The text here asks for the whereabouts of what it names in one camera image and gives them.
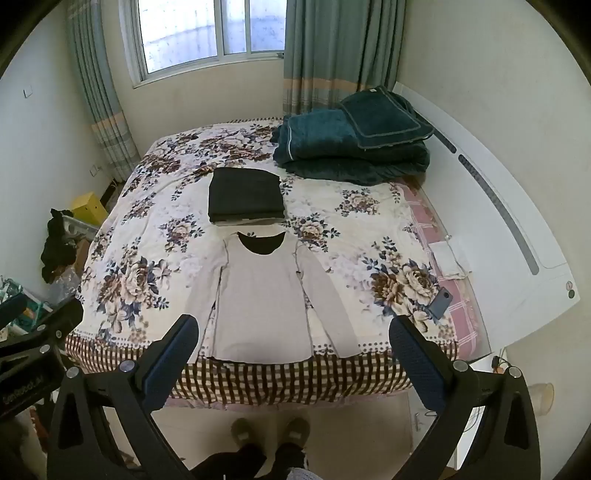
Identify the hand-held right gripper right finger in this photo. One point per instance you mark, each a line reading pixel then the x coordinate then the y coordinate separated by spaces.
pixel 418 364

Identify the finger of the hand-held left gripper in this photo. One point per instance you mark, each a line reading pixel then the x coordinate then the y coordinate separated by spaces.
pixel 11 307
pixel 55 325

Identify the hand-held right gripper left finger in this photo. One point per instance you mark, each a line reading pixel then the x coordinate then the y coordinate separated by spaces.
pixel 171 364

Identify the white long-sleeve shirt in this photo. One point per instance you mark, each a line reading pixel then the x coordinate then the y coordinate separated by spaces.
pixel 263 304

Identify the stack of folded dark clothes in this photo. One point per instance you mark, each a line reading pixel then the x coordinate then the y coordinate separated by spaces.
pixel 244 194

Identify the green storage box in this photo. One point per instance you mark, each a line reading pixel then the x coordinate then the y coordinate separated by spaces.
pixel 27 314

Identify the grey smartphone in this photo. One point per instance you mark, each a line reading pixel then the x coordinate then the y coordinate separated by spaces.
pixel 441 303

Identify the black garment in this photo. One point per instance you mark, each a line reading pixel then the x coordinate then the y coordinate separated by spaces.
pixel 55 249

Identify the person's left shoe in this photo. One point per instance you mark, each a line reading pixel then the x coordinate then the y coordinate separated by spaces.
pixel 243 431

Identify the person's shoe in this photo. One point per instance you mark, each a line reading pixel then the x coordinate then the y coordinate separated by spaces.
pixel 294 432
pixel 243 431

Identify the white rack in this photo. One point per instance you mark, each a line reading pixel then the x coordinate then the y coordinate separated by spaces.
pixel 81 228

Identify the white folded cloth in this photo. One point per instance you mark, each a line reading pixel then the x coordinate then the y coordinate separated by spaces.
pixel 448 258

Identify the yellow box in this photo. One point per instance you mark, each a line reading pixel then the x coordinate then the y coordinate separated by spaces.
pixel 87 207

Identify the floral bed sheet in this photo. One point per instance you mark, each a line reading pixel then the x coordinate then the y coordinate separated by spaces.
pixel 152 240

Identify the person's black pants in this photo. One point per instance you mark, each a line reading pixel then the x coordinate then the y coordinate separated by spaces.
pixel 249 464

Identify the white headboard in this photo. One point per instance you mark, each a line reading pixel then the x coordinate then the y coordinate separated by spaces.
pixel 498 258

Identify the person's right shoe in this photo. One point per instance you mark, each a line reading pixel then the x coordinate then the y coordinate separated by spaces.
pixel 294 432

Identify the pink plaid mattress pad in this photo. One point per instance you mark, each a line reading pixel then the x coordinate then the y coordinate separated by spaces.
pixel 427 217

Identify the grey-green curtain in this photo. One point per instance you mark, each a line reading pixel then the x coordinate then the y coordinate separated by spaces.
pixel 332 50
pixel 104 92

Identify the folded teal blanket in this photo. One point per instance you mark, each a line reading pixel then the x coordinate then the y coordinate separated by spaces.
pixel 323 147

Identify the teal pillow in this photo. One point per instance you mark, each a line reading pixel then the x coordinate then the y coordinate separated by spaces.
pixel 385 117

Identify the window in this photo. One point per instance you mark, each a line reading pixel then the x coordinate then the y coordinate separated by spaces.
pixel 203 32

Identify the wall outlet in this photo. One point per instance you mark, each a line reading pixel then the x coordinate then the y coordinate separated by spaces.
pixel 96 170

